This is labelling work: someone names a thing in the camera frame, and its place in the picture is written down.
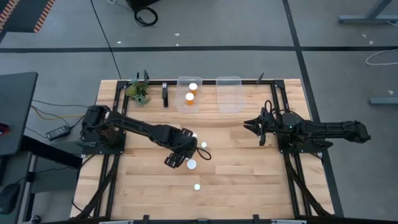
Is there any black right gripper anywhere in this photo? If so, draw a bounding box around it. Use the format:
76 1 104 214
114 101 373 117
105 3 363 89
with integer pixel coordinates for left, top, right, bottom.
243 107 301 147

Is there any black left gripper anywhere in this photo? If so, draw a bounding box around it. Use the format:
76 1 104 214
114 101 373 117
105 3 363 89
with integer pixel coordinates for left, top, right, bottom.
164 127 199 169

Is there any clear plastic bin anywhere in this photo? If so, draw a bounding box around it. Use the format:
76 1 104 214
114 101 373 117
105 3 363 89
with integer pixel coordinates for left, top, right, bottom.
216 75 244 114
175 75 203 114

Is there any green succulent plant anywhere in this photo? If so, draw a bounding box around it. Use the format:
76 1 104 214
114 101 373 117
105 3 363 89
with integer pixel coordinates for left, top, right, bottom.
125 77 151 106

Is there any black power adapter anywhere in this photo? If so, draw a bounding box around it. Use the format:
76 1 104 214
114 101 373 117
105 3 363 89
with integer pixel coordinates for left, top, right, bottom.
45 124 71 141

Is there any gray table leg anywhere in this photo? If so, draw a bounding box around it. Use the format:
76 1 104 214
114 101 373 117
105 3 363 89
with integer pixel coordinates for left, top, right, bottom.
369 96 398 105
338 0 398 25

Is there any black desk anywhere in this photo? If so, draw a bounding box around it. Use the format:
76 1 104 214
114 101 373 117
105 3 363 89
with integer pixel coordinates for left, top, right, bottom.
0 72 39 156

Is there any black computer mouse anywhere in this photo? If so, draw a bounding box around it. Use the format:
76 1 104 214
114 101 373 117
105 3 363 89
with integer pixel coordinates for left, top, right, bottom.
0 182 21 215

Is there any black orange striped mat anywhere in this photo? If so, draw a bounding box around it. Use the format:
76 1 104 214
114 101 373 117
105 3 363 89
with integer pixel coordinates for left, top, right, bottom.
0 0 55 34

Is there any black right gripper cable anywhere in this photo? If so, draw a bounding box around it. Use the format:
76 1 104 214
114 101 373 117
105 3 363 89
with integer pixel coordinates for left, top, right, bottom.
263 100 275 115

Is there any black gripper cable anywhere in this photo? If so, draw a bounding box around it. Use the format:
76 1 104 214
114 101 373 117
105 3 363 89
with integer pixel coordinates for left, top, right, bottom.
263 100 275 115
195 147 213 161

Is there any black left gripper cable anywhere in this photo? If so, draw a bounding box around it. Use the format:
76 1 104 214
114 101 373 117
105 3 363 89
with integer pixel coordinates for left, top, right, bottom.
195 147 213 161

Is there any black table frame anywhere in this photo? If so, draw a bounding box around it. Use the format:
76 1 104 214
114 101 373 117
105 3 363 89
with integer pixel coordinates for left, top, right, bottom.
74 79 335 224

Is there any black upright bracket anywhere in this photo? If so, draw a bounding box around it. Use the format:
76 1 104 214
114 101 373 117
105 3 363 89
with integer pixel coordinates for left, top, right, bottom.
161 82 170 108

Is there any white floor cable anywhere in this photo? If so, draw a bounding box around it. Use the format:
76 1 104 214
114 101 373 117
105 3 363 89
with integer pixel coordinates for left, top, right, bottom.
365 48 398 66

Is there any coiled black cable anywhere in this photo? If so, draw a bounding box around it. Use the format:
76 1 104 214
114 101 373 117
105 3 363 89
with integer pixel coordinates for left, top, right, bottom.
134 6 159 27

